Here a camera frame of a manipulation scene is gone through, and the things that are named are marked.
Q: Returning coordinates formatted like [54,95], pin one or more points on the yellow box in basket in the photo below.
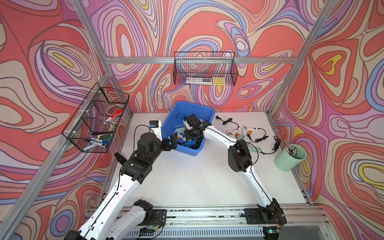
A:
[219,81]

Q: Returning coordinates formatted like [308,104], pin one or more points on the mint glue gun small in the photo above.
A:
[182,131]

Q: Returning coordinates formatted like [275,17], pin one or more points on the black wire basket left wall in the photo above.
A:
[89,120]

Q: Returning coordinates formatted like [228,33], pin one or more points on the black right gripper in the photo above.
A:
[188,137]

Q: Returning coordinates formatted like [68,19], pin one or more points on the blue plastic storage box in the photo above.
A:
[176,123]

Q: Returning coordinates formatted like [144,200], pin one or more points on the blue marker pen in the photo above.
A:
[102,142]

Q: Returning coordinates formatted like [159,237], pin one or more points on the black wire basket back wall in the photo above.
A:
[198,67]

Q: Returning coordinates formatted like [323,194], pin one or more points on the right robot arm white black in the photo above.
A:
[240,161]

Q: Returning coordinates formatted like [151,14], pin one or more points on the mint glue gun large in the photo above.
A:
[254,150]

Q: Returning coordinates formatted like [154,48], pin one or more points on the black stapler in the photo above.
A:
[121,159]

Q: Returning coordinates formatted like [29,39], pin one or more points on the black wire basket wall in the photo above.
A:
[89,120]
[198,67]

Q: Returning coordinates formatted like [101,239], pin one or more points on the red marker pen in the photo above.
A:
[114,116]

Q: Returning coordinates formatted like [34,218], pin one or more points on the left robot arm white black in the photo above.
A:
[104,224]

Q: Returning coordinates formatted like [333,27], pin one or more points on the small white glue gun front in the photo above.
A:
[181,139]

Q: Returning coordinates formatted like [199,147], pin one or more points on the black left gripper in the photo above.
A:
[172,141]

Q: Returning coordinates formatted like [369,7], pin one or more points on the mint green cup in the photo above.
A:
[290,157]

